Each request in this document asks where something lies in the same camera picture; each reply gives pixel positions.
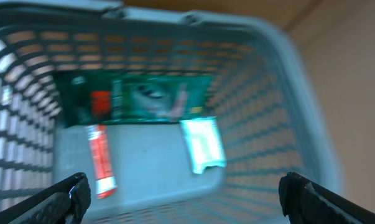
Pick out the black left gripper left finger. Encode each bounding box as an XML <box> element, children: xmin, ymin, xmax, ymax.
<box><xmin>0</xmin><ymin>172</ymin><xmax>91</xmax><ymax>224</ymax></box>

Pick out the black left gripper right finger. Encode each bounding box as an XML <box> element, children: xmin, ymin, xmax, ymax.
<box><xmin>279</xmin><ymin>172</ymin><xmax>375</xmax><ymax>224</ymax></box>

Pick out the red white stick packet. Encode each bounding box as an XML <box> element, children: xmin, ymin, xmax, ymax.
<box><xmin>85</xmin><ymin>124</ymin><xmax>118</xmax><ymax>199</ymax></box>

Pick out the green 3M glove package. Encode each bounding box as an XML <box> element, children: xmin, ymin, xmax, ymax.
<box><xmin>53</xmin><ymin>70</ymin><xmax>212</xmax><ymax>127</ymax></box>

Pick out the teal white small packet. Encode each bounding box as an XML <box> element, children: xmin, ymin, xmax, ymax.
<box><xmin>180</xmin><ymin>116</ymin><xmax>227</xmax><ymax>174</ymax></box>

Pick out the grey plastic shopping basket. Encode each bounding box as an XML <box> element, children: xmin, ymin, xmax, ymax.
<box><xmin>0</xmin><ymin>1</ymin><xmax>341</xmax><ymax>223</ymax></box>

